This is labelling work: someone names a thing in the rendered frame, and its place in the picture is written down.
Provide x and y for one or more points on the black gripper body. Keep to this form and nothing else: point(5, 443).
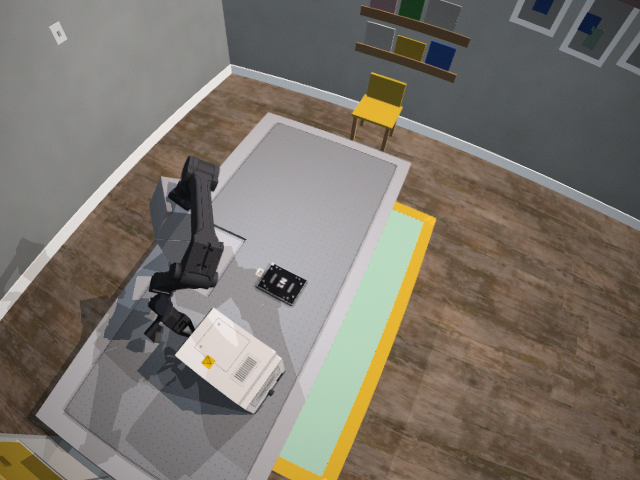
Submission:
point(180, 317)

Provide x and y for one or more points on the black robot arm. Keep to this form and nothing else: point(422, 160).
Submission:
point(200, 261)

